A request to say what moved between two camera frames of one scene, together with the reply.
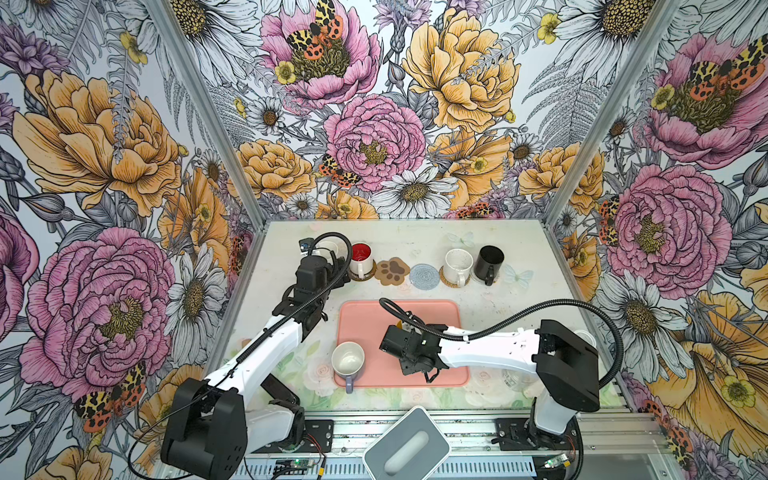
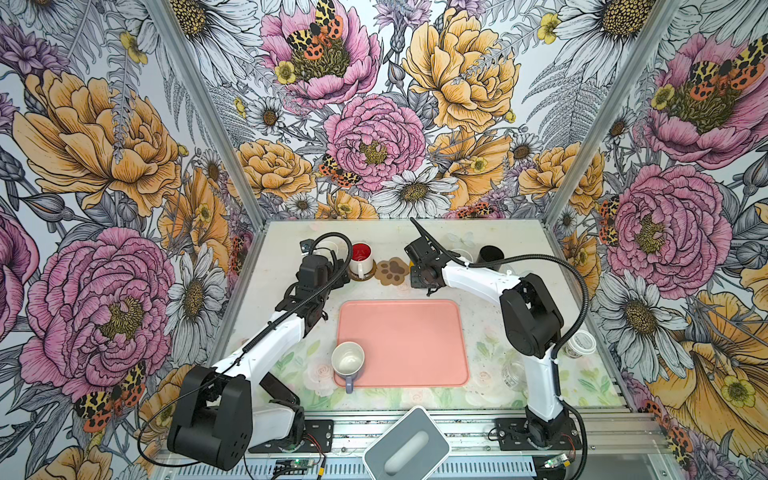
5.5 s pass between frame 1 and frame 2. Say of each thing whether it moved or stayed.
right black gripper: moved
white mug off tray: stayed
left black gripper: stayed
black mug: stayed
